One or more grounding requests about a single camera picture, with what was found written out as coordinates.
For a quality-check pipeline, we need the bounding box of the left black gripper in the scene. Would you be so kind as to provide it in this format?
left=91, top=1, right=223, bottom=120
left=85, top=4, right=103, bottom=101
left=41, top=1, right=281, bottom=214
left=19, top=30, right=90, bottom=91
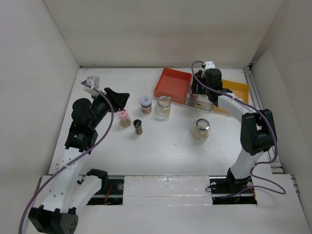
left=89, top=87, right=128, bottom=129

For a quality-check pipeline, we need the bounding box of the pink cap spice bottle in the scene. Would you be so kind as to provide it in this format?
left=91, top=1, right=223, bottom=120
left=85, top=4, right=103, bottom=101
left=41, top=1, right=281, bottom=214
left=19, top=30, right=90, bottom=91
left=118, top=109, right=131, bottom=127

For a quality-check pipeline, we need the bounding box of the white lid red label jar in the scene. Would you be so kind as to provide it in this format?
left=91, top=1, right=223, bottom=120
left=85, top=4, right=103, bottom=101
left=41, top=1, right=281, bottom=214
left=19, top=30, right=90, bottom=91
left=140, top=96, right=152, bottom=114

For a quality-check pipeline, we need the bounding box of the small dark label spice bottle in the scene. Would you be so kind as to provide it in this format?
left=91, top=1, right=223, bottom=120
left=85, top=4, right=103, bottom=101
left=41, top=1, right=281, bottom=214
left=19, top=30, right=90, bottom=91
left=133, top=119, right=143, bottom=135

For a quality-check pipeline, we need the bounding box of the square clear glass jar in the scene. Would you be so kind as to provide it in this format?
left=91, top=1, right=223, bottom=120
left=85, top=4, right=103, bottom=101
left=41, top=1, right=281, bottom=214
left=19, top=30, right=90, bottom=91
left=156, top=96, right=171, bottom=120

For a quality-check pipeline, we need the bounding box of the round clear glass jar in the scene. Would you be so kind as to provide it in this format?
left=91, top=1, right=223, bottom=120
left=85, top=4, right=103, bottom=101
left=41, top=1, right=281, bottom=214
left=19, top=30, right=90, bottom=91
left=191, top=118, right=211, bottom=144

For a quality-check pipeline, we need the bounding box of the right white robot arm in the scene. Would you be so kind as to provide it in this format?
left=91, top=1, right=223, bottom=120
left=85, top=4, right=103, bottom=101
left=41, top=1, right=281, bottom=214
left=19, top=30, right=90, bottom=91
left=191, top=68, right=277, bottom=192

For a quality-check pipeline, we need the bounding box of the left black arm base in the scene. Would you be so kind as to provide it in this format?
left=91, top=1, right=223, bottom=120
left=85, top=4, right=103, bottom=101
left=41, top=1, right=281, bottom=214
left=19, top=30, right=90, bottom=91
left=87, top=178, right=124, bottom=206

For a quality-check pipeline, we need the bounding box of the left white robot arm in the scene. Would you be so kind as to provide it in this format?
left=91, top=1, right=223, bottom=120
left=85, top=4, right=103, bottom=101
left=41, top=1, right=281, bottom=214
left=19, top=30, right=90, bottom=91
left=28, top=85, right=130, bottom=234

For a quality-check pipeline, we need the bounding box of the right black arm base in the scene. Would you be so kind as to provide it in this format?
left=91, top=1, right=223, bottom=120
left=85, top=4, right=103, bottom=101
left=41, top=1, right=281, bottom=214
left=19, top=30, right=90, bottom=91
left=205, top=177, right=257, bottom=205

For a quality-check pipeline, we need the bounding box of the clear plastic tray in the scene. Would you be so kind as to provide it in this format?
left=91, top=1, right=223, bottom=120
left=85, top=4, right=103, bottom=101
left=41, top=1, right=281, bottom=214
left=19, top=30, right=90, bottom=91
left=185, top=79, right=214, bottom=111

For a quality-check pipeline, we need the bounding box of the red plastic tray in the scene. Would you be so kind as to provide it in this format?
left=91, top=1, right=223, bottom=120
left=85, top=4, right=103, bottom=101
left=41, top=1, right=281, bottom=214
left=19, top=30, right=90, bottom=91
left=154, top=68, right=192, bottom=104

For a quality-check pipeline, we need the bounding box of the yellow plastic tray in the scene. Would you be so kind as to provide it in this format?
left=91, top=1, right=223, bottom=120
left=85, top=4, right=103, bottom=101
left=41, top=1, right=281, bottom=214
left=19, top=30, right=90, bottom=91
left=209, top=79, right=254, bottom=121

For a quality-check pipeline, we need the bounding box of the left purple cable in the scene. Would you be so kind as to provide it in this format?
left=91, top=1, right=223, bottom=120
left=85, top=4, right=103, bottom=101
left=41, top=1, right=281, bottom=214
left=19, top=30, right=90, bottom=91
left=18, top=81, right=115, bottom=234

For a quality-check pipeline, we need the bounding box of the purple cable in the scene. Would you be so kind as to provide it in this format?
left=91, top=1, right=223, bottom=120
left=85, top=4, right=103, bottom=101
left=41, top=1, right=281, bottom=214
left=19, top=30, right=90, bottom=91
left=191, top=60, right=286, bottom=199
left=18, top=81, right=115, bottom=234

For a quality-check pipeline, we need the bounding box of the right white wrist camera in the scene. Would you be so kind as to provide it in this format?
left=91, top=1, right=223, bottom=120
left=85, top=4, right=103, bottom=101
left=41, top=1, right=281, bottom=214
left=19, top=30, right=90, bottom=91
left=202, top=61, right=215, bottom=69

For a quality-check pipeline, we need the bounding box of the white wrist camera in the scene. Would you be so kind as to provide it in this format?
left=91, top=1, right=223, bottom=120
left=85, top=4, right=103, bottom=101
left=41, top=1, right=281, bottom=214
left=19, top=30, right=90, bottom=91
left=202, top=61, right=215, bottom=69
left=82, top=76, right=99, bottom=96

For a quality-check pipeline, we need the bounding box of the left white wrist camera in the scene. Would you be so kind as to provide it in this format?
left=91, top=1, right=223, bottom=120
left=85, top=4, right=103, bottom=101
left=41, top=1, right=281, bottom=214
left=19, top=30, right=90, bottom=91
left=82, top=76, right=99, bottom=96

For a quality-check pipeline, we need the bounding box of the metal side rail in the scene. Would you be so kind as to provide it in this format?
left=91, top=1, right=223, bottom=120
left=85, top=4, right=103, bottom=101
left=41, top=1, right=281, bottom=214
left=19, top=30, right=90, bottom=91
left=243, top=61, right=284, bottom=174

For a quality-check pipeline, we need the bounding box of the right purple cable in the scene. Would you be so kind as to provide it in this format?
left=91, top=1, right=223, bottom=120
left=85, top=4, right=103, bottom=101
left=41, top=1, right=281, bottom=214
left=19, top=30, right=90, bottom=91
left=191, top=60, right=286, bottom=199

